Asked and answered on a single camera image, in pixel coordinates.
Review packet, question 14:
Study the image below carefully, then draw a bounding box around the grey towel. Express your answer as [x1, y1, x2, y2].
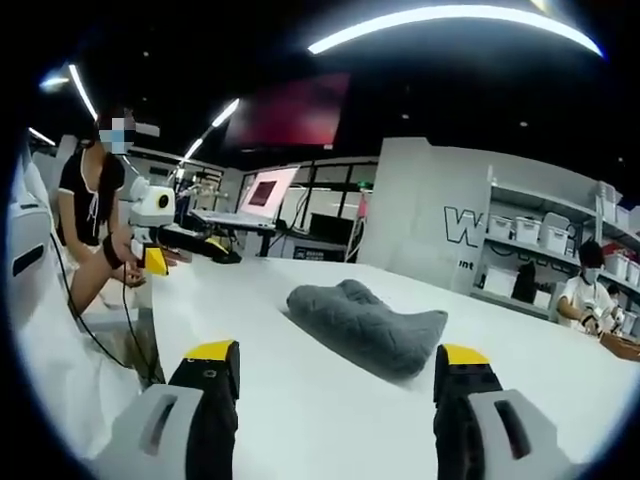
[285, 278, 449, 377]

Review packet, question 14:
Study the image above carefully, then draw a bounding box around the person's left hand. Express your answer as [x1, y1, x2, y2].
[121, 245, 152, 293]

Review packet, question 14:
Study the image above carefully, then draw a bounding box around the black yellow tool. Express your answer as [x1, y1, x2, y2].
[203, 237, 245, 265]

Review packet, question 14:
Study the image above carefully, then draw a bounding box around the standing desk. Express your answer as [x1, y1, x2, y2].
[188, 208, 282, 259]

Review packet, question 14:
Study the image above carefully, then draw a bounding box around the person's white garment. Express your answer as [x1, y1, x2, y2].
[8, 277, 149, 464]

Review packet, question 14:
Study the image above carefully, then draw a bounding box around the tilted white monitor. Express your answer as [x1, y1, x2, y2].
[237, 166, 301, 222]

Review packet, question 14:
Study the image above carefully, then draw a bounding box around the brown wooden board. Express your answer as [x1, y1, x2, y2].
[598, 331, 640, 362]

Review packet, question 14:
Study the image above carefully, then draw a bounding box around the black bag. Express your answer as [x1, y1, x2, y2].
[511, 261, 537, 304]

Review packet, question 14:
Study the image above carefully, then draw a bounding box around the large hanging display screen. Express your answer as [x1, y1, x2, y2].
[223, 72, 352, 150]

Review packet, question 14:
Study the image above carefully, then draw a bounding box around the black monitor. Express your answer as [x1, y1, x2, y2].
[309, 211, 350, 247]

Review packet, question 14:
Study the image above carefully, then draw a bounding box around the grey metal shelf rack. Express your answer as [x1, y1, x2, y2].
[485, 178, 640, 321]

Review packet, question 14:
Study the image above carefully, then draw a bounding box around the row of white storage boxes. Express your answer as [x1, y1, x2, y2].
[487, 182, 640, 289]

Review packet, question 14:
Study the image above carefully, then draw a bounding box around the black wrist strap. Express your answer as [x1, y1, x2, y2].
[101, 235, 125, 271]

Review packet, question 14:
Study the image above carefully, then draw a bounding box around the metal frame rack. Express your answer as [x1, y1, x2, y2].
[174, 168, 225, 212]

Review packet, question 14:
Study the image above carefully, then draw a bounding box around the black cable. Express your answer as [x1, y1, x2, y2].
[119, 279, 159, 384]
[48, 230, 132, 371]

